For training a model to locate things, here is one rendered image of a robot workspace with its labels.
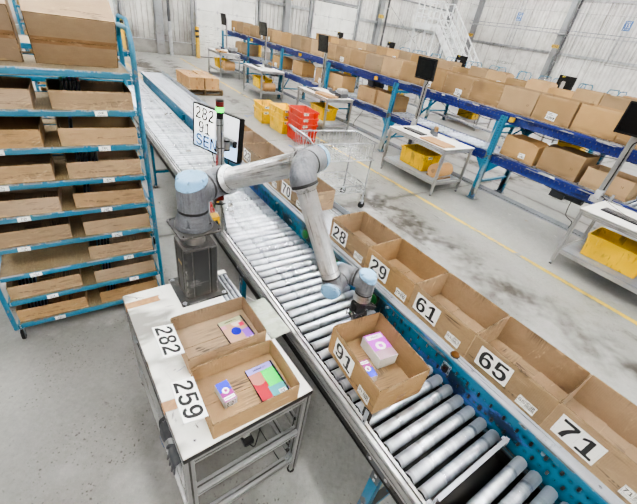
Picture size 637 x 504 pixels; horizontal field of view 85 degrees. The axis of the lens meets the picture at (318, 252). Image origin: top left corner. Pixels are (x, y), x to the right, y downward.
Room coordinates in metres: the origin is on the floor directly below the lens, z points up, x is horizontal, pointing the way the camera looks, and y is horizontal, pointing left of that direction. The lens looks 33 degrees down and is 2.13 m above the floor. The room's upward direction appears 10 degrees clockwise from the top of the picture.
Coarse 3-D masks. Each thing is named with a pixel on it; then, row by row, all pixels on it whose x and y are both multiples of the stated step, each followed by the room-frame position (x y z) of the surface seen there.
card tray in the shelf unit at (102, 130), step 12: (60, 120) 2.10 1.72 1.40; (72, 120) 2.14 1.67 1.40; (84, 120) 2.18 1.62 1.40; (96, 120) 2.22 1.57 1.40; (108, 120) 2.26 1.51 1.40; (120, 120) 2.30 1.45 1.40; (60, 132) 1.86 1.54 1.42; (72, 132) 1.90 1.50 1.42; (84, 132) 1.93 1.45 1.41; (96, 132) 1.97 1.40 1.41; (108, 132) 2.00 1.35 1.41; (120, 132) 2.04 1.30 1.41; (132, 132) 2.08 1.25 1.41; (72, 144) 1.89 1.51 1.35; (84, 144) 1.92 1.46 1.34; (96, 144) 1.96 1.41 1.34; (108, 144) 2.00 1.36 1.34
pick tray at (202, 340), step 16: (224, 304) 1.34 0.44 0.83; (240, 304) 1.40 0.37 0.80; (176, 320) 1.18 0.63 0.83; (192, 320) 1.23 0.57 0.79; (208, 320) 1.28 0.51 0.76; (224, 320) 1.30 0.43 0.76; (256, 320) 1.28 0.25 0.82; (192, 336) 1.16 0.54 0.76; (208, 336) 1.17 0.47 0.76; (224, 336) 1.19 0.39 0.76; (256, 336) 1.16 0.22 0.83; (192, 352) 1.07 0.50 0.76; (208, 352) 1.01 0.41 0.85; (224, 352) 1.06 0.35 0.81
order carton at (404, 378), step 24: (336, 336) 1.20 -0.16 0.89; (360, 336) 1.34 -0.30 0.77; (384, 336) 1.32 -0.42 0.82; (336, 360) 1.16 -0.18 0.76; (360, 360) 1.19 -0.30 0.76; (408, 360) 1.17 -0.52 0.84; (360, 384) 1.00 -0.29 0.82; (384, 384) 1.07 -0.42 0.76; (408, 384) 1.00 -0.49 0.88; (384, 408) 0.95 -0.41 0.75
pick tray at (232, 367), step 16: (240, 352) 1.05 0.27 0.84; (256, 352) 1.10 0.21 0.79; (272, 352) 1.12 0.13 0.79; (192, 368) 0.92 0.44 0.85; (208, 368) 0.96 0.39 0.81; (224, 368) 1.00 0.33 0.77; (240, 368) 1.02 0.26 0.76; (288, 368) 1.01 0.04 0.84; (208, 384) 0.92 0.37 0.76; (240, 384) 0.94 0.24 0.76; (288, 384) 0.98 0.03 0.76; (208, 400) 0.84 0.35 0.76; (240, 400) 0.87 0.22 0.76; (256, 400) 0.88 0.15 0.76; (272, 400) 0.84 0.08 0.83; (288, 400) 0.90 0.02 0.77; (208, 416) 0.72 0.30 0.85; (224, 416) 0.79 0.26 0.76; (240, 416) 0.76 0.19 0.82; (256, 416) 0.80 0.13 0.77; (224, 432) 0.72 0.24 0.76
